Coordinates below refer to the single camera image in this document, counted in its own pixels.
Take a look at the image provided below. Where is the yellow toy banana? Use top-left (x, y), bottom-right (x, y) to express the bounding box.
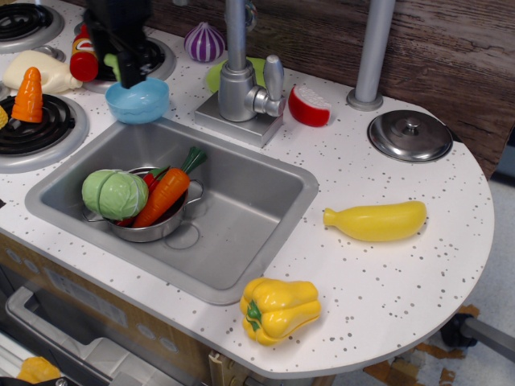
top-left (323, 201), bottom-right (427, 242)

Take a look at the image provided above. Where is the red toy ketchup bottle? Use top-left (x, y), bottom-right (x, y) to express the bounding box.
top-left (69, 24), bottom-right (99, 82)

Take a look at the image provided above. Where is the yellow toy corn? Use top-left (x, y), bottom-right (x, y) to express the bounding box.
top-left (0, 106), bottom-right (9, 129)

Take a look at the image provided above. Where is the grey oven door handle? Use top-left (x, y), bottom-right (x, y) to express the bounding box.
top-left (5, 287), bottom-right (177, 385)

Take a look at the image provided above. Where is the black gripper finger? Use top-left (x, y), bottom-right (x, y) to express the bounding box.
top-left (116, 50), bottom-right (151, 88)
top-left (89, 27), bottom-right (118, 80)

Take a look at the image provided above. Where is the purple striped toy onion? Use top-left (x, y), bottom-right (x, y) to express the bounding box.
top-left (184, 22), bottom-right (225, 63)

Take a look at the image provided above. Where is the silver toy faucet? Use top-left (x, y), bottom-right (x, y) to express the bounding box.
top-left (195, 1), bottom-right (286, 148)

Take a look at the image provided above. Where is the green toy cabbage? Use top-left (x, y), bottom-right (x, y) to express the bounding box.
top-left (81, 169), bottom-right (149, 220)

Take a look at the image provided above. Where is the orange toy carrot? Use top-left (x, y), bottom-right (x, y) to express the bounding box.
top-left (132, 146), bottom-right (207, 228)

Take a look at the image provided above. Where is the lime green plate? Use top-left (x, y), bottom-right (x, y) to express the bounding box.
top-left (205, 57), bottom-right (266, 93)

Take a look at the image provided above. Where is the yellow toy bell pepper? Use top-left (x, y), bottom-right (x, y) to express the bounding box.
top-left (240, 277), bottom-right (322, 346)

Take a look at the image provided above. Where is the red toy chili pepper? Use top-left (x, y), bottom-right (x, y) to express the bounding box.
top-left (114, 166), bottom-right (170, 227)

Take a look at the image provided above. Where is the middle black stove burner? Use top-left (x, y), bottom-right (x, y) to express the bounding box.
top-left (82, 38), bottom-right (176, 94)

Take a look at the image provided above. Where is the black stove burner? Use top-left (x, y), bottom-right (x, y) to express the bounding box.
top-left (1, 94), bottom-right (89, 174)
top-left (82, 38), bottom-right (176, 94)

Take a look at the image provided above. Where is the light green toy broccoli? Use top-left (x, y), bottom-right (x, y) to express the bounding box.
top-left (104, 53), bottom-right (122, 82)

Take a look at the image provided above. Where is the black caster wheel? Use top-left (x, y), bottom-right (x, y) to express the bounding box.
top-left (439, 313), bottom-right (478, 347)

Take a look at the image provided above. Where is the back left stove burner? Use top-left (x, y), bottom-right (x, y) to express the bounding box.
top-left (1, 3), bottom-right (64, 54)

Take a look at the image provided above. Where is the grey stove knob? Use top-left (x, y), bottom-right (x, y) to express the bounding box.
top-left (74, 22), bottom-right (89, 37)

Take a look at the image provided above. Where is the light blue plastic bowl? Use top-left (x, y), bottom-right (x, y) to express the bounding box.
top-left (105, 77), bottom-right (170, 124)

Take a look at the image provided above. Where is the small steel pot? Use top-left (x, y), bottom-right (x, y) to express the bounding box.
top-left (82, 179), bottom-right (204, 243)

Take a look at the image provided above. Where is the grey metal pole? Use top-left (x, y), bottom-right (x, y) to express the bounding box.
top-left (347, 0), bottom-right (396, 112)

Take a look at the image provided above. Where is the steel pot lid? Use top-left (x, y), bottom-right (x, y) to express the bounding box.
top-left (367, 110), bottom-right (454, 163)

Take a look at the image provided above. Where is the orange toy cone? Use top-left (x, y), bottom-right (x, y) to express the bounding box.
top-left (11, 67), bottom-right (43, 123)

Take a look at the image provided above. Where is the red toy cheese wedge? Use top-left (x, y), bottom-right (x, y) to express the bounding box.
top-left (288, 85), bottom-right (332, 127)

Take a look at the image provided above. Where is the grey toy sink basin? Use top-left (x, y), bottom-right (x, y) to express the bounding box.
top-left (26, 119), bottom-right (319, 305)

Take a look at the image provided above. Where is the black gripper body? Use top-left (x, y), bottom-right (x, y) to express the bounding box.
top-left (83, 0), bottom-right (152, 53)

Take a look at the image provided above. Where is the cream toy chicken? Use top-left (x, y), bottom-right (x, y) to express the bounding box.
top-left (2, 50), bottom-right (83, 94)

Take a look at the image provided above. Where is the front black stove burner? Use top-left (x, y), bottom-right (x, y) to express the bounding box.
top-left (1, 94), bottom-right (89, 174)

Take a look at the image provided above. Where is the orange toy below counter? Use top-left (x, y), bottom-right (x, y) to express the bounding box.
top-left (16, 357), bottom-right (61, 384)

